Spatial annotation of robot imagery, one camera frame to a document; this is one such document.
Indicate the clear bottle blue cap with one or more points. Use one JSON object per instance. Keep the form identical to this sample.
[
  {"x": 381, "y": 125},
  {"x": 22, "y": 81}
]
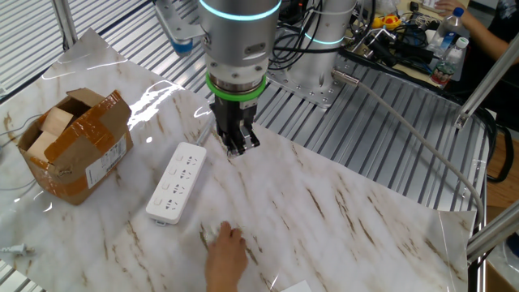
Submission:
[{"x": 444, "y": 34}]

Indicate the person in black shirt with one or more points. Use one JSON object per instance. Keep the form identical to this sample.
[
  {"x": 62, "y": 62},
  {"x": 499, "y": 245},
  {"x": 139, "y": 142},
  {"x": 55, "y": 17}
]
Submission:
[{"x": 507, "y": 28}]

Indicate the clear bottle white cap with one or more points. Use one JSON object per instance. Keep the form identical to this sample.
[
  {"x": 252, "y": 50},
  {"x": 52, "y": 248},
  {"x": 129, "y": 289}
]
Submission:
[{"x": 448, "y": 65}]

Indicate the taped brown cardboard box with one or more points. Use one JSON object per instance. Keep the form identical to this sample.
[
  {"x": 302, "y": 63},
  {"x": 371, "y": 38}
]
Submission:
[{"x": 93, "y": 154}]

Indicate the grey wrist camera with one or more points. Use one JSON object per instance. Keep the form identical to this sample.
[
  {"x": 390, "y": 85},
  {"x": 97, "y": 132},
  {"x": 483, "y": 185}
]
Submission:
[{"x": 178, "y": 30}]

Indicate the aluminium frame post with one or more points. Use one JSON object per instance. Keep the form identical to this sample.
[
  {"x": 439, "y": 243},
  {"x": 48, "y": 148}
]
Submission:
[{"x": 65, "y": 24}]

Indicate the bystander hand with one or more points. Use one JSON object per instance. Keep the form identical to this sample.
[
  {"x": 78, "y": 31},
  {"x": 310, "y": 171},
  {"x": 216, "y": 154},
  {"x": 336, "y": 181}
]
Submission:
[{"x": 450, "y": 5}]

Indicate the white four-socket power strip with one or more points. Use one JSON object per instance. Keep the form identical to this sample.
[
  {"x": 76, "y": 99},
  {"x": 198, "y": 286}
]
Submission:
[{"x": 176, "y": 186}]

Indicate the bare human hand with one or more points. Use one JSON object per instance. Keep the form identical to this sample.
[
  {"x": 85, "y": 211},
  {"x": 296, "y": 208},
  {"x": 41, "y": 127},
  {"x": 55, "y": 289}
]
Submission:
[{"x": 227, "y": 263}]

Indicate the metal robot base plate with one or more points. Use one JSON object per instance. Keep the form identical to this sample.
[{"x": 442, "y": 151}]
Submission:
[{"x": 308, "y": 95}]

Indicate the aluminium frame bar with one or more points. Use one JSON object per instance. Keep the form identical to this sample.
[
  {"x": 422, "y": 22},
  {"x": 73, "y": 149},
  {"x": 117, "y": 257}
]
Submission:
[
  {"x": 494, "y": 231},
  {"x": 486, "y": 81}
]

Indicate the bare bystander forearm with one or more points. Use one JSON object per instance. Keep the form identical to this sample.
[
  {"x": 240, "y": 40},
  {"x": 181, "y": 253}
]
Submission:
[{"x": 482, "y": 34}]

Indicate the glossy marble pattern mat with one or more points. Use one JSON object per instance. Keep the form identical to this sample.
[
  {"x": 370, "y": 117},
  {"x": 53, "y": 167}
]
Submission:
[{"x": 324, "y": 243}]

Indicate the white plug adapter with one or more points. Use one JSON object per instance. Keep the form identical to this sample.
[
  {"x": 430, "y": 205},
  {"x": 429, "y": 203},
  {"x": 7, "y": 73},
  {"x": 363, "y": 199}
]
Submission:
[{"x": 211, "y": 234}]

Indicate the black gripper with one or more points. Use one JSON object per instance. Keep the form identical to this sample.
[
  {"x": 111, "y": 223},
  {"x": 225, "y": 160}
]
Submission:
[{"x": 231, "y": 115}]

